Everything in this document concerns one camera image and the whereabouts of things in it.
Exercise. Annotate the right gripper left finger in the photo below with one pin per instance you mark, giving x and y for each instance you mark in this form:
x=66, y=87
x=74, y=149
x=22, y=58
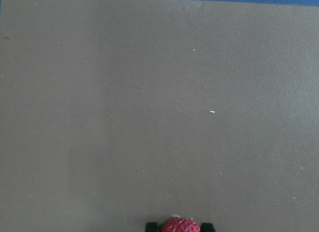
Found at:
x=153, y=226

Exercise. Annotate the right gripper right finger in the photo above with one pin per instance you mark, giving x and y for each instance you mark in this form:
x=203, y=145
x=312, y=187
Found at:
x=207, y=227

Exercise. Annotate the red strawberry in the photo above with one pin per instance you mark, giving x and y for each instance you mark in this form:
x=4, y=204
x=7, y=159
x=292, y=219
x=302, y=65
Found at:
x=178, y=223

